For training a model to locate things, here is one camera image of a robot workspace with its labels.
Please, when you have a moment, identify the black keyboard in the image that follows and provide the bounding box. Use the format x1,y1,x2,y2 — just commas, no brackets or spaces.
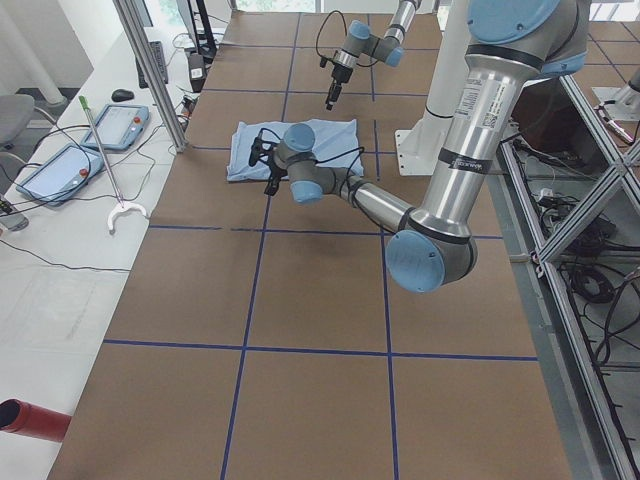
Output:
136,40,170,89

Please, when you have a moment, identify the white pedestal column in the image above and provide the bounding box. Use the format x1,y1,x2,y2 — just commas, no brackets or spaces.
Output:
395,0,470,176

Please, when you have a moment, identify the light blue t-shirt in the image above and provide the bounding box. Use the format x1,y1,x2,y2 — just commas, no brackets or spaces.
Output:
227,119,359,182

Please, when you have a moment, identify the black cable on table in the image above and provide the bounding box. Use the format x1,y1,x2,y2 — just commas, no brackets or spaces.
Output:
0,124,156,274

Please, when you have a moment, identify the blue teach pendant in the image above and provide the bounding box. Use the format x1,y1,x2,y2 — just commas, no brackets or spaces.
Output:
16,143,104,206
91,103,150,151

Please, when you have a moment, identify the red cylinder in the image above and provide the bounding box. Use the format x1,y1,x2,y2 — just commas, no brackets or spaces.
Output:
1,399,72,442

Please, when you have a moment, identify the black computer mouse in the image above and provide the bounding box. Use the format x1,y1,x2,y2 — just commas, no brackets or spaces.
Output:
111,89,135,103

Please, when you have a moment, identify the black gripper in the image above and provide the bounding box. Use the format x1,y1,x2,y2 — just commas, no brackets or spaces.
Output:
264,165,287,196
325,62,353,110

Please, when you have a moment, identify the reacher grabber tool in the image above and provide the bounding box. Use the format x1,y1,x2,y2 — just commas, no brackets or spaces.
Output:
79,96,148,235

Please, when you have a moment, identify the near blue teach pendant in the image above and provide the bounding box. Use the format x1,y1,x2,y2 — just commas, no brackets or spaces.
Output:
16,143,104,206

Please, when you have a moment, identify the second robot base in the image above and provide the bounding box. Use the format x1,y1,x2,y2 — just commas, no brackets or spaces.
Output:
592,70,639,121

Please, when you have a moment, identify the far blue teach pendant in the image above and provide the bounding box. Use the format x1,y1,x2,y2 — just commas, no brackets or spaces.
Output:
91,103,150,151

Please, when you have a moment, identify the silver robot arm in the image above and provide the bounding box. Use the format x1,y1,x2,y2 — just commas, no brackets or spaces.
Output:
249,1,590,293
320,0,421,110

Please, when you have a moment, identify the aluminium frame rail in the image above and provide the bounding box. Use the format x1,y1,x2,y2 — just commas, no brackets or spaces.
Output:
489,65,639,479

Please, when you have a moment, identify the black power adapter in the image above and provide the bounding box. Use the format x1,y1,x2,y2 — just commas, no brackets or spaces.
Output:
187,52,206,93

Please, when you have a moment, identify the clear plastic bag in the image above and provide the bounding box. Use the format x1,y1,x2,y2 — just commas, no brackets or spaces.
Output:
1,273,96,348

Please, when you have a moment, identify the aluminium frame post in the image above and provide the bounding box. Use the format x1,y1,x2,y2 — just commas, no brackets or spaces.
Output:
113,0,187,153

